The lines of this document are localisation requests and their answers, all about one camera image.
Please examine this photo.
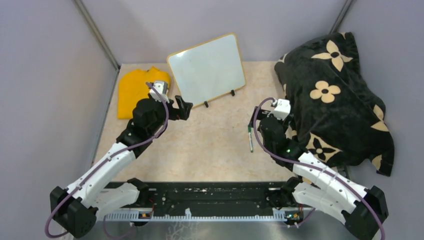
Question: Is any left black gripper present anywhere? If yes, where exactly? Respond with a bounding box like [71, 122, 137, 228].
[148, 92, 193, 136]

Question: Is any white marker pen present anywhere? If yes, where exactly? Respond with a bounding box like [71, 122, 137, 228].
[247, 126, 254, 153]

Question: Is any whiteboard with yellow frame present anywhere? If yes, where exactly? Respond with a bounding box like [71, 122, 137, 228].
[166, 32, 247, 107]

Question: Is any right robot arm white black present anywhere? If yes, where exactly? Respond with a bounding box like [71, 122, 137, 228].
[249, 106, 389, 240]

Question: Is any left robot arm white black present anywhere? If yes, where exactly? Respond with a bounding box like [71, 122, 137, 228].
[43, 93, 194, 239]

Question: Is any yellow folded sweatshirt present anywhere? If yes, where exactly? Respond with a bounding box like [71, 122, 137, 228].
[117, 66, 171, 120]

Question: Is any black floral blanket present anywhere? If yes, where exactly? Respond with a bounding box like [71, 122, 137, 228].
[274, 32, 395, 177]

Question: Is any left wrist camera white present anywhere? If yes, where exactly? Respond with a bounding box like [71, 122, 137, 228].
[149, 80, 170, 103]

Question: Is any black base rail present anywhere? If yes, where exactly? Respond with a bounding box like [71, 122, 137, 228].
[120, 180, 308, 223]

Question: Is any white slotted cable duct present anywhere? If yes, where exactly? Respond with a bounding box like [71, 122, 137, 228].
[105, 208, 288, 222]

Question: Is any right metal corner post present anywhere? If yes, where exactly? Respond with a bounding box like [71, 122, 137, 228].
[329, 0, 355, 34]

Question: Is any metal corner post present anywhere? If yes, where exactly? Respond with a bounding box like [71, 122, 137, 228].
[72, 0, 121, 71]
[329, 0, 355, 34]

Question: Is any left metal corner post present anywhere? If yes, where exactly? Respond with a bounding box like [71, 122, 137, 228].
[72, 0, 121, 71]

